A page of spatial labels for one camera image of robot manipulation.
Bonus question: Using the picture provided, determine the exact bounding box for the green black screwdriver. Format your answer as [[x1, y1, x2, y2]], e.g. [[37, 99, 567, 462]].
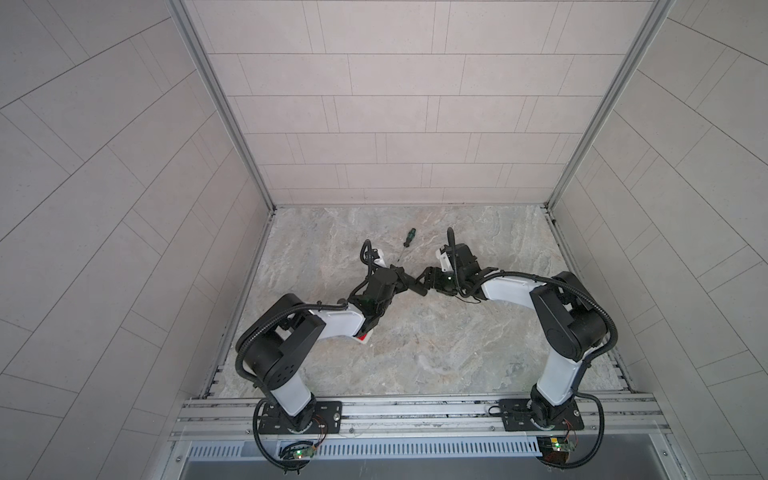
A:
[[395, 228, 417, 265]]

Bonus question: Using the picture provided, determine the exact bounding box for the black remote control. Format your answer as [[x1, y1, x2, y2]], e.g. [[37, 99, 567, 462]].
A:
[[357, 300, 390, 337]]

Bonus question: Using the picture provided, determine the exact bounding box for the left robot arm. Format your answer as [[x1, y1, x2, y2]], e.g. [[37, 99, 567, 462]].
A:
[[235, 265, 428, 432]]

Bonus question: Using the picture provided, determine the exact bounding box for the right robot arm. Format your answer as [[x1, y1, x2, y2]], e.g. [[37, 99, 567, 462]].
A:
[[417, 243, 615, 429]]

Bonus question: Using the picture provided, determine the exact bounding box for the left circuit board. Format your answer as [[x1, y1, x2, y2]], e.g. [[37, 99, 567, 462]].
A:
[[280, 441, 318, 461]]

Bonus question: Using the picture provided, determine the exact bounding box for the circuit board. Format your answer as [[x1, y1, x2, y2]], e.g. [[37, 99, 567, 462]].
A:
[[280, 441, 318, 461], [536, 436, 578, 465]]

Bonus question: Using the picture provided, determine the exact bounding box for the right circuit board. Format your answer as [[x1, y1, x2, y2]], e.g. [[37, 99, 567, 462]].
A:
[[536, 436, 578, 465]]

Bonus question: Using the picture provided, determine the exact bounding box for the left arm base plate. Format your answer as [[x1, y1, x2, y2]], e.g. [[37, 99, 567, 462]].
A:
[[257, 400, 343, 435]]

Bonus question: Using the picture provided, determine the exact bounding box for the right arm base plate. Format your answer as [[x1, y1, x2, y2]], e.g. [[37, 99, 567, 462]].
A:
[[497, 397, 584, 432]]

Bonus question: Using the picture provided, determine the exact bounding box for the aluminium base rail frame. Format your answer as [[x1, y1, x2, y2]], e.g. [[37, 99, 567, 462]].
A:
[[171, 391, 671, 441]]

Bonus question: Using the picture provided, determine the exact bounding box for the aluminium corner post right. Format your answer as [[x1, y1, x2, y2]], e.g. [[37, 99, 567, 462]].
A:
[[544, 0, 675, 212]]

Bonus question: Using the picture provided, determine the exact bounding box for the aluminium corner post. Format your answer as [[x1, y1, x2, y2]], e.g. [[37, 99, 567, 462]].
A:
[[167, 0, 276, 212], [544, 0, 675, 212]]

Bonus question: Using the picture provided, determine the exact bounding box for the aluminium corner post left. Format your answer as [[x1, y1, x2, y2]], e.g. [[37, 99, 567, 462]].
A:
[[167, 0, 276, 212]]

